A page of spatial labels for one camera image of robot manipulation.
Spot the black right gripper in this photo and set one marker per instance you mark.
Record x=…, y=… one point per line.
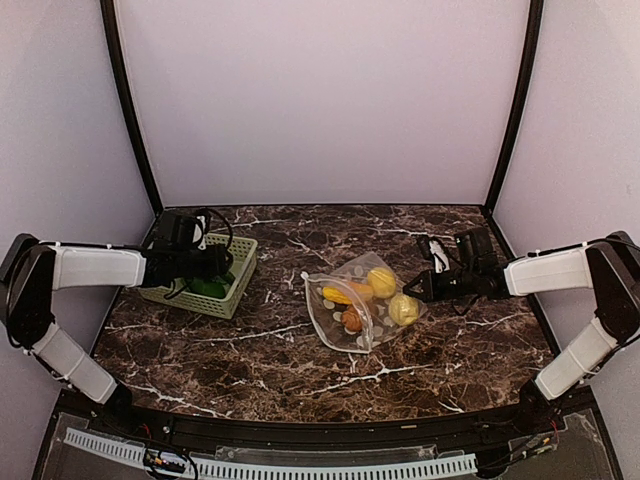
x=431, y=291

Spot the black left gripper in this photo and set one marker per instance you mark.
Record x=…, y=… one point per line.
x=217, y=264

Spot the green fake vegetable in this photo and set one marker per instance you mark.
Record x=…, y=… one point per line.
x=216, y=288

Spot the pale yellow fake food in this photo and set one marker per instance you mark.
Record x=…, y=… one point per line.
x=404, y=310

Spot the clear zip top bag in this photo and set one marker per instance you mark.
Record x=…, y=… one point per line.
x=325, y=316

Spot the brown fake food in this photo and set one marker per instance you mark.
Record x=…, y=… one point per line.
x=351, y=320

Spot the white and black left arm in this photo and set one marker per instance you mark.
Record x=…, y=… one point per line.
x=38, y=275

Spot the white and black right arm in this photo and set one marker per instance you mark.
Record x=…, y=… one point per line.
x=608, y=267

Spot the orange yellow fake mango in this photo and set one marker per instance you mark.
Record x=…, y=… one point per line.
x=344, y=294

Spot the light green perforated basket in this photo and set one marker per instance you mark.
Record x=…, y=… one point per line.
x=244, y=251

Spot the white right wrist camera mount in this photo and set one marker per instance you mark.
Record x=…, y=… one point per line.
x=440, y=258

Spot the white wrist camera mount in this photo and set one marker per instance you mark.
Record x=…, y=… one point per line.
x=440, y=258
x=200, y=232

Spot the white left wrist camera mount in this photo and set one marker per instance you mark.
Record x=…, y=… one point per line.
x=200, y=232

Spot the black front rail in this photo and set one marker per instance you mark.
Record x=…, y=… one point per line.
x=471, y=431

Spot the grey slotted cable duct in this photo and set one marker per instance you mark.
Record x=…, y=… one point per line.
x=251, y=463

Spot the black left frame post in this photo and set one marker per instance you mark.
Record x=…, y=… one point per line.
x=121, y=81

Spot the black frame post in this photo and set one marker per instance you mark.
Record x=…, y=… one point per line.
x=523, y=80
x=121, y=81

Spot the black right frame post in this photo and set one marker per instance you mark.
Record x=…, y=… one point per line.
x=523, y=80

